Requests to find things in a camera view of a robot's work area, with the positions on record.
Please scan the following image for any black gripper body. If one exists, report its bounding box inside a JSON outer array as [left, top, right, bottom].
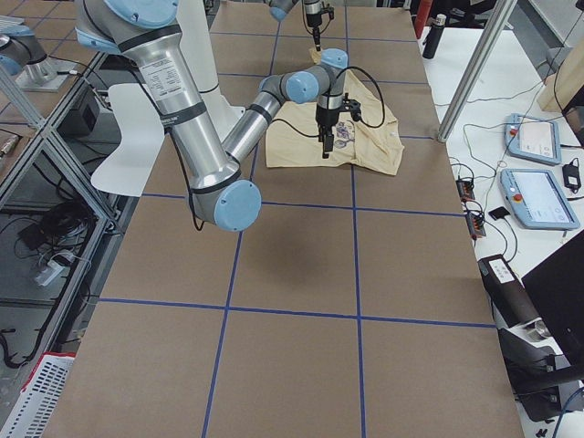
[[316, 107, 340, 151], [309, 26, 321, 47]]

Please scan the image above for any cream yellow graphic shirt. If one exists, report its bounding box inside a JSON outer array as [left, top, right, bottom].
[[265, 70, 404, 175]]

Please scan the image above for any red cylinder bottle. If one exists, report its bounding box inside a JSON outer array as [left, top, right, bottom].
[[413, 0, 433, 39]]

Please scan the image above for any black water bottle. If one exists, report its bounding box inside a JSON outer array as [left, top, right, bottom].
[[422, 14, 447, 59]]

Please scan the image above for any blue teach pendant far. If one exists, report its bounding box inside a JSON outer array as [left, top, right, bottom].
[[505, 113, 561, 166]]

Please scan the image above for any blue teach pendant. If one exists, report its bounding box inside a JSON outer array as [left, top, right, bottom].
[[505, 113, 561, 166], [499, 169, 580, 231]]

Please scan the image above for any blue teach pendant near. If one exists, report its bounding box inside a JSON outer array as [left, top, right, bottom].
[[499, 169, 580, 231]]

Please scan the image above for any black power adapter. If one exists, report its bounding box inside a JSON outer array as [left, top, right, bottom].
[[562, 158, 581, 193]]

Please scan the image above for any black monitor on stand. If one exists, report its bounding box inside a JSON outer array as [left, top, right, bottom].
[[477, 233, 583, 422]]

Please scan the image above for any white power strip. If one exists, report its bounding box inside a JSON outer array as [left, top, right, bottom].
[[34, 255, 69, 287]]

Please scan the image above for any white perforated basket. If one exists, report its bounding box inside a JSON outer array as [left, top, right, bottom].
[[1, 352, 76, 438]]

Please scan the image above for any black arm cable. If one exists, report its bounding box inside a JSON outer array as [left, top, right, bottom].
[[273, 66, 389, 138]]

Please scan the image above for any aluminium frame post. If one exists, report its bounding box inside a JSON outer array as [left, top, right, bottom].
[[436, 0, 517, 143]]

